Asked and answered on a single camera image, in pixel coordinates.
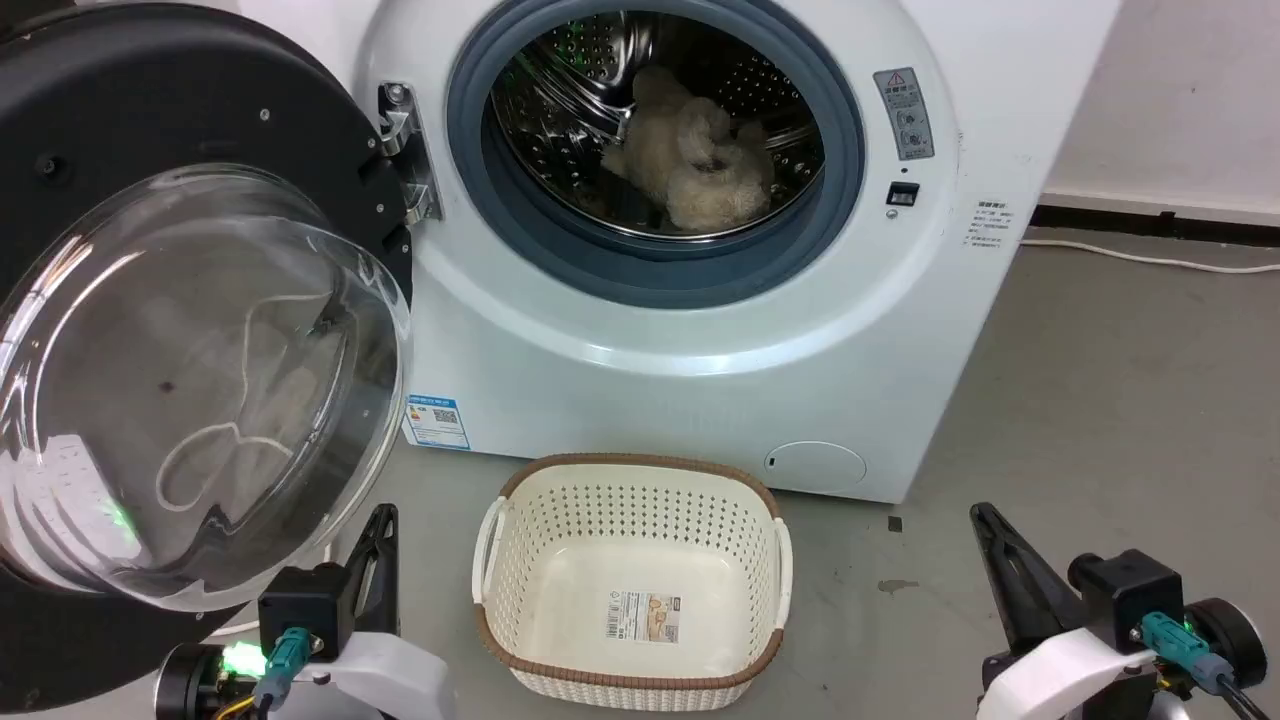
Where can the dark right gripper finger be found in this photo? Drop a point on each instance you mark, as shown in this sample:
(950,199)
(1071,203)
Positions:
(1025,590)

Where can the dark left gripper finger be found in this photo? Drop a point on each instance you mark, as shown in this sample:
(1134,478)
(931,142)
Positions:
(384,570)
(357,600)

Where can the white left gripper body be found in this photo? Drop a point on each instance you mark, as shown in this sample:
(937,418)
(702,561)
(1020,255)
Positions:
(390,680)

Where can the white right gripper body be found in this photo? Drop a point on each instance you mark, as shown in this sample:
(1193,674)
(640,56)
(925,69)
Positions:
(1070,680)

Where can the white front-load washing machine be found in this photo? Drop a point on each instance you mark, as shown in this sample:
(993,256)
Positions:
(700,400)

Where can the black door lock slot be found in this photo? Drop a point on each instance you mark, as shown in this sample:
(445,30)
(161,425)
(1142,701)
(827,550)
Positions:
(902,193)

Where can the metal door hinge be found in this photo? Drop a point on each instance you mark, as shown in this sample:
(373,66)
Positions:
(412,150)

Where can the black washer door glass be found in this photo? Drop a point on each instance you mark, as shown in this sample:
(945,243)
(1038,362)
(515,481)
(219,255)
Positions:
(150,100)

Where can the blue white energy label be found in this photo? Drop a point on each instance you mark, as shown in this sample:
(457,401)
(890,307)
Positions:
(437,422)

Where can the round white filter cover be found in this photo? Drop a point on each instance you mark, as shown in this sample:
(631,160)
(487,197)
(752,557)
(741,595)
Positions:
(815,468)

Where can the cream laundry basket brown rim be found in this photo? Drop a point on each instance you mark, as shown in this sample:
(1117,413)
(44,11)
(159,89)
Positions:
(640,560)

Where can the black baseboard strip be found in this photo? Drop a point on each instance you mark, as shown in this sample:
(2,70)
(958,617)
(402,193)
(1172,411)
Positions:
(1150,220)

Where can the grey warning sticker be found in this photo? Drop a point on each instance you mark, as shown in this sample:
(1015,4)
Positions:
(905,115)

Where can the perforated steel washer drum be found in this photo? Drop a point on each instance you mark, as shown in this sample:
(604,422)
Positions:
(560,100)

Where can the beige plush toy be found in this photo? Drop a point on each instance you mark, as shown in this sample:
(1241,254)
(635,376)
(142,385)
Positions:
(700,180)

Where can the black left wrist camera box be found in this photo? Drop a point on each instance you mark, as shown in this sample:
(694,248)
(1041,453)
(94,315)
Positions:
(305,600)

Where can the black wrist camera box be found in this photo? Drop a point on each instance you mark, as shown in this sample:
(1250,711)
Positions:
(305,600)
(1130,590)

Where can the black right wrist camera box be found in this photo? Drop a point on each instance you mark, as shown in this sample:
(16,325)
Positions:
(1130,590)

